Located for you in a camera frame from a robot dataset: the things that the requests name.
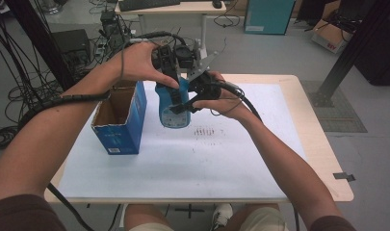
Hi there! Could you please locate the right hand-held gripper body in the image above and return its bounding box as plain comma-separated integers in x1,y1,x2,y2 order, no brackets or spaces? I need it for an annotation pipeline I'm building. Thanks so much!
185,50,222,102

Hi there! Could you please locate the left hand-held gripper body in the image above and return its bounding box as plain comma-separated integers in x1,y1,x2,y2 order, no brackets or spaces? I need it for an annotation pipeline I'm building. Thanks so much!
151,43,196,80

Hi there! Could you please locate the blue carton box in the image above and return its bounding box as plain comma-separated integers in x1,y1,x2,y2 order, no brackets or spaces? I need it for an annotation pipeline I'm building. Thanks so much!
91,80,148,156

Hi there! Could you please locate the person's right hand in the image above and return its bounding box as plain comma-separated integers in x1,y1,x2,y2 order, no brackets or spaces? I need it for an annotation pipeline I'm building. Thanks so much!
192,70,253,121

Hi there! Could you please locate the person's left hand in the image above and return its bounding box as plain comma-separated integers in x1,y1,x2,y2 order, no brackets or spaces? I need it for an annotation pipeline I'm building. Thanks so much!
114,42,180,90

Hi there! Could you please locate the wooden desk with white legs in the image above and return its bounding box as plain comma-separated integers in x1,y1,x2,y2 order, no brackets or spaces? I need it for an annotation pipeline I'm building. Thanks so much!
115,0,227,62

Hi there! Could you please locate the white table mat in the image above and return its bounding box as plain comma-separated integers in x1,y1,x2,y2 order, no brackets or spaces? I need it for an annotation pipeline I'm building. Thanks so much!
58,80,307,199

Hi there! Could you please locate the black keyboard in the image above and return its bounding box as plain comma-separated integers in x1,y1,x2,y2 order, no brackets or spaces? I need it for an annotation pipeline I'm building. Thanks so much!
118,0,181,13

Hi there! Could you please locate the teal box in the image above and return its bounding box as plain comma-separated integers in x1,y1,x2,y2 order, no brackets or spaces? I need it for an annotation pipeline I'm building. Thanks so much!
244,0,297,36

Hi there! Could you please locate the black tape cross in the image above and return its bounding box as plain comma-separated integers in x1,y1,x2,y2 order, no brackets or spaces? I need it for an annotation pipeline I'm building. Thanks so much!
174,203,205,219

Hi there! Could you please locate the black computer case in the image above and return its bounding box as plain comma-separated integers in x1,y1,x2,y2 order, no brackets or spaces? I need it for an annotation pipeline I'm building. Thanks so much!
51,28,92,70

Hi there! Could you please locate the white shoe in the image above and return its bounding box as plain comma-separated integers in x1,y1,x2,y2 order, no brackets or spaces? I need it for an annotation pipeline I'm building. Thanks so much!
210,203,234,231

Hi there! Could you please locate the person's left leg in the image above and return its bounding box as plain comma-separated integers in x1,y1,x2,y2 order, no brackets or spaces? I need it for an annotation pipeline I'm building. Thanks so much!
123,203,175,231

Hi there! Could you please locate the person's leg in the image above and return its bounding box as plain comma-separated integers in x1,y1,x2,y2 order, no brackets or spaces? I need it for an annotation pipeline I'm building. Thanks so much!
123,203,175,231
224,203,291,231

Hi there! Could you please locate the person's right leg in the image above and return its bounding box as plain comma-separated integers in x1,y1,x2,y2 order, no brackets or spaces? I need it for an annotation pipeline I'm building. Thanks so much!
224,203,291,231

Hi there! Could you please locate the open cardboard box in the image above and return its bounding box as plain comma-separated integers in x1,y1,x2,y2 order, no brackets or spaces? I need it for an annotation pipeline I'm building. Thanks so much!
311,18,354,55

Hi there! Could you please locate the black tape piece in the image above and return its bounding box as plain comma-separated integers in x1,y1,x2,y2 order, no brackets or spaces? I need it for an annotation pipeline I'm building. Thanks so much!
332,171,356,183

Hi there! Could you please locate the thick black cable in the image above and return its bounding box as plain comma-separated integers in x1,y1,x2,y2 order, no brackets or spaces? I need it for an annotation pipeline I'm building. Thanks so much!
210,81,301,231

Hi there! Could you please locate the dark electronic device with cables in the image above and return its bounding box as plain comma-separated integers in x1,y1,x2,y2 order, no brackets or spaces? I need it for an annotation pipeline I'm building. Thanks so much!
97,9,134,57

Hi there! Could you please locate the black metal frame post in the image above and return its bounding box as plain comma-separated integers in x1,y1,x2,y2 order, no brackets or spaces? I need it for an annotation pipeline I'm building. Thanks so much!
4,0,76,92
311,0,390,108

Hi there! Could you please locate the tangle of black floor cables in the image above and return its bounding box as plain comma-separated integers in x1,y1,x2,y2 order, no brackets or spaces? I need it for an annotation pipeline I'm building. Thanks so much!
0,13,66,150

